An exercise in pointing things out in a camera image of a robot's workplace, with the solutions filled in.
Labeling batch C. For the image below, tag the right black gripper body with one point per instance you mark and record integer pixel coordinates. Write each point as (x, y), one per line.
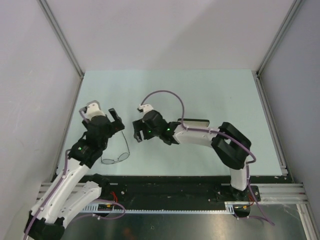
(149, 133)

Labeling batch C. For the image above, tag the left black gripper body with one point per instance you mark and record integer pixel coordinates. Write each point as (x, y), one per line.
(111, 131)

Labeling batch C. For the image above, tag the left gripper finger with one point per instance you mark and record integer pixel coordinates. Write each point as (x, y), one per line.
(114, 114)
(118, 125)

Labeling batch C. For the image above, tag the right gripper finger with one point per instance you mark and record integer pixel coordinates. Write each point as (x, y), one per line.
(138, 125)
(138, 136)

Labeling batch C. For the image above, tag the thin-framed sunglasses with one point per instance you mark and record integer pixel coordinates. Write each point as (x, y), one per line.
(121, 153)

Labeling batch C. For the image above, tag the black glasses case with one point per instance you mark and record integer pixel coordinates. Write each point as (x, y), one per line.
(194, 123)

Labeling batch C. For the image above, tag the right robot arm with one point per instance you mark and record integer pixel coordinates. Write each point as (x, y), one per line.
(230, 145)

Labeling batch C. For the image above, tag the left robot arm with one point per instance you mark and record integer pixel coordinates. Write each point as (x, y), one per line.
(51, 215)

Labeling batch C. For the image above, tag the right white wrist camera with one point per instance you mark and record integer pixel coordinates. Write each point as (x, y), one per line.
(144, 108)

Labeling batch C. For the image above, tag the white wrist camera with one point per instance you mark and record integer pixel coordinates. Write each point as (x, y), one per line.
(144, 108)
(93, 109)

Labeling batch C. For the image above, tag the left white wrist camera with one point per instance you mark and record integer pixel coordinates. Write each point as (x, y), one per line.
(93, 109)

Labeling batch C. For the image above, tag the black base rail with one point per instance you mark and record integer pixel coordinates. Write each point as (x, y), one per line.
(178, 193)

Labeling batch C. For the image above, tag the left aluminium frame post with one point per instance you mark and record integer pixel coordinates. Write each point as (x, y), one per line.
(57, 30)

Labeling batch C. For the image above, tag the aluminium frame post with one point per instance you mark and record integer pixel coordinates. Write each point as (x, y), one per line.
(280, 34)
(57, 30)

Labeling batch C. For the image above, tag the right aluminium frame post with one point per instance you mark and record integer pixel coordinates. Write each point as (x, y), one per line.
(280, 34)

